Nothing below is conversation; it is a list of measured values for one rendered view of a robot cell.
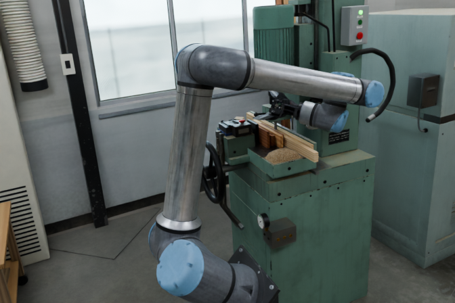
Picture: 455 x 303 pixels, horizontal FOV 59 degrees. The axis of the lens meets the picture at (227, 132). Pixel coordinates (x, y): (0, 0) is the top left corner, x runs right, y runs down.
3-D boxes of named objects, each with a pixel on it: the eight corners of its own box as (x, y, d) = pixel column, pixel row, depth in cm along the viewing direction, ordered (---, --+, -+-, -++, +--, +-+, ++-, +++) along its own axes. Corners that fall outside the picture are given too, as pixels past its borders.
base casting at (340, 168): (227, 166, 209) (226, 150, 207) (319, 145, 230) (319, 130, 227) (269, 203, 170) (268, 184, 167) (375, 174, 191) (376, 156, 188)
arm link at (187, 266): (210, 320, 116) (163, 300, 107) (189, 287, 131) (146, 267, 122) (240, 276, 117) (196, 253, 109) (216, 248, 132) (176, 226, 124)
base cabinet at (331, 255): (233, 279, 232) (226, 166, 209) (317, 251, 253) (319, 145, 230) (272, 335, 193) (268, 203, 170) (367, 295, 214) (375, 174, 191)
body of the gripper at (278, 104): (270, 95, 155) (300, 103, 151) (277, 95, 163) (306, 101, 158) (266, 115, 157) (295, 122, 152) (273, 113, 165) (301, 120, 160)
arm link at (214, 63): (209, 42, 103) (392, 80, 134) (191, 40, 114) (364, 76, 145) (202, 86, 105) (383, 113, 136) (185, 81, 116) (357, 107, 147)
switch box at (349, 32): (340, 44, 176) (340, 7, 171) (358, 42, 180) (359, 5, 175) (349, 46, 171) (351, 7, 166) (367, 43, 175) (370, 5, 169)
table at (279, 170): (200, 140, 212) (200, 129, 210) (252, 130, 223) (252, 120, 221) (252, 184, 159) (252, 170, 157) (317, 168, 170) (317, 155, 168)
